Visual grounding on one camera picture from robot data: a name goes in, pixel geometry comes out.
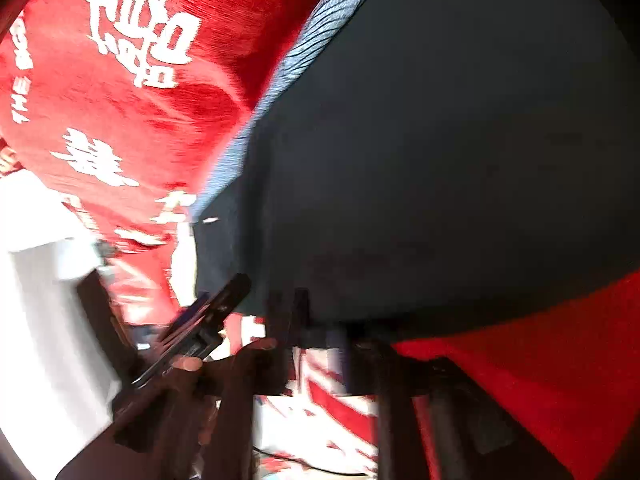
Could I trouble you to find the person's left forearm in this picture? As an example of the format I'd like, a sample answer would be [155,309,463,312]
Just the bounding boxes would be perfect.
[54,360,221,480]

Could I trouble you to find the red printed blanket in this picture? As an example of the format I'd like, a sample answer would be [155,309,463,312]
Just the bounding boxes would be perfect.
[0,0,640,480]

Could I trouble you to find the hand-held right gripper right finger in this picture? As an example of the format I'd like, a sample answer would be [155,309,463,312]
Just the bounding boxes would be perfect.
[343,329,572,480]

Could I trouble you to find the white cloth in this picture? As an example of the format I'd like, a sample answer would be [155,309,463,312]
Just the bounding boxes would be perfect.
[0,167,126,463]

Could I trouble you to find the person's left hand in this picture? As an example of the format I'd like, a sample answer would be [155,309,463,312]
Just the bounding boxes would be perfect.
[172,337,279,411]

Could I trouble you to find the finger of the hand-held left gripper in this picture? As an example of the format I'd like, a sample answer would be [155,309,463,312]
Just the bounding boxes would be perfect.
[131,274,252,389]

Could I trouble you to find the dark pants with grey waistband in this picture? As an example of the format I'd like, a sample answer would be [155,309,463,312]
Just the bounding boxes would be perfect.
[191,0,640,342]

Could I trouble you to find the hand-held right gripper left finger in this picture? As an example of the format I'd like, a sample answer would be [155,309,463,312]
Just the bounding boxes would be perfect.
[264,287,314,397]

